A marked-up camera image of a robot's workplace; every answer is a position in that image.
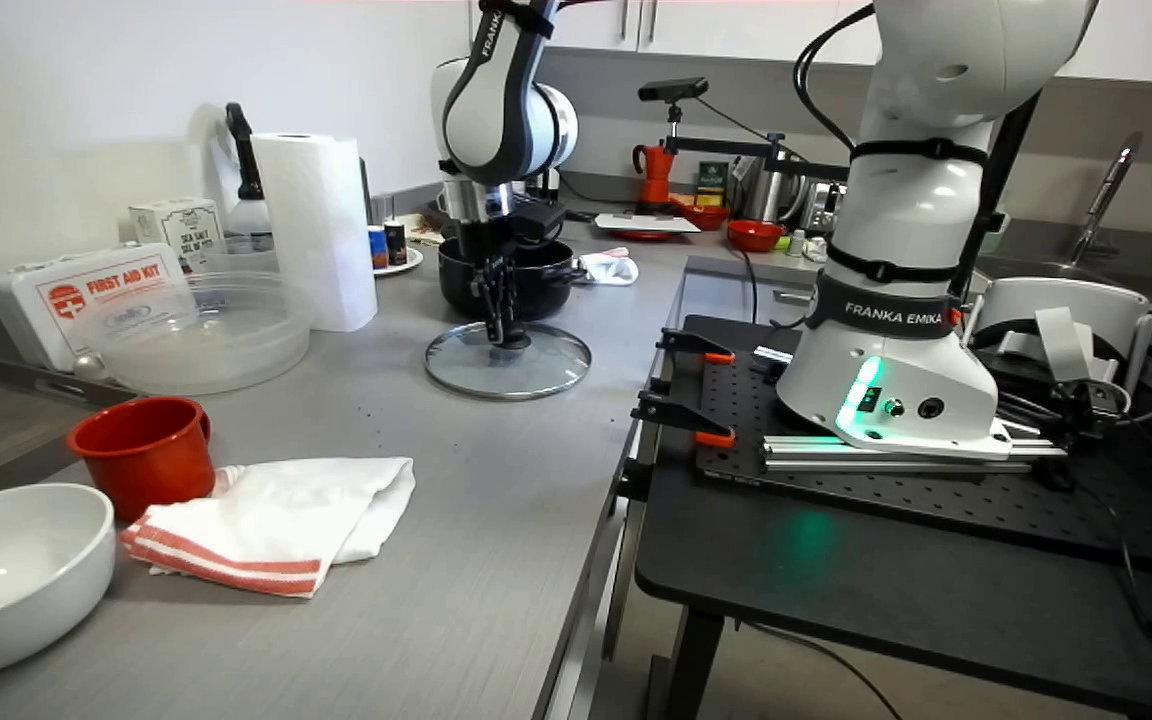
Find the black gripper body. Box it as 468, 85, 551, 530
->
441, 175, 562, 263

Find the glass lid with black knob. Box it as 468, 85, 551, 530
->
425, 314, 593, 400

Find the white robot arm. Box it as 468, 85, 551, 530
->
430, 0, 1101, 458

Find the black cooking pot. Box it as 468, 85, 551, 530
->
441, 240, 580, 318

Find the white round plate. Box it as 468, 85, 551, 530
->
371, 248, 425, 278

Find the blue spice jar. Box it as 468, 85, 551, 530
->
366, 224, 388, 269

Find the red kettle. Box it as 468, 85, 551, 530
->
631, 144, 671, 213

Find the black orange clamp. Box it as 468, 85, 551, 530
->
631, 391, 734, 452
656, 328, 734, 365

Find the white paper towel roll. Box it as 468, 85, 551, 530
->
252, 130, 374, 330

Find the red bowl on counter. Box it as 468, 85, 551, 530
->
722, 219, 781, 253

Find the spray bottle with black trigger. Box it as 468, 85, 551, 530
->
223, 104, 275, 271

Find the clear plastic container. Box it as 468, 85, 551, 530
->
77, 271, 313, 395

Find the white cloth near cup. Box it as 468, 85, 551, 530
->
119, 455, 416, 599

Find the red cup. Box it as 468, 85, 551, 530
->
63, 395, 217, 523

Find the white first aid kit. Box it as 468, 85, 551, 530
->
0, 245, 185, 371

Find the white bowl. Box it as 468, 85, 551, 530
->
0, 482, 117, 668

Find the sink faucet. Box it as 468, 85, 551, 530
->
1067, 130, 1144, 263

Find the black perforated mounting table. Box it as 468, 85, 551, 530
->
612, 311, 1152, 715

